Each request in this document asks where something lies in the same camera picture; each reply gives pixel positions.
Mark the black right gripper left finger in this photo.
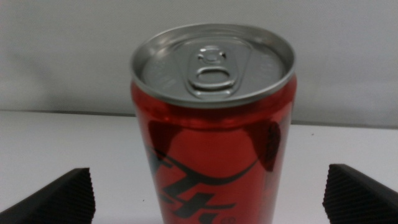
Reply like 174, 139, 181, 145
0, 167, 96, 224

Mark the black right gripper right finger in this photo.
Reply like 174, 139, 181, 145
322, 164, 398, 224

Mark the red soda can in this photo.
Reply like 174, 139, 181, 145
129, 23, 298, 224

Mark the white backdrop curtain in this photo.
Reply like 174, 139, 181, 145
0, 0, 398, 129

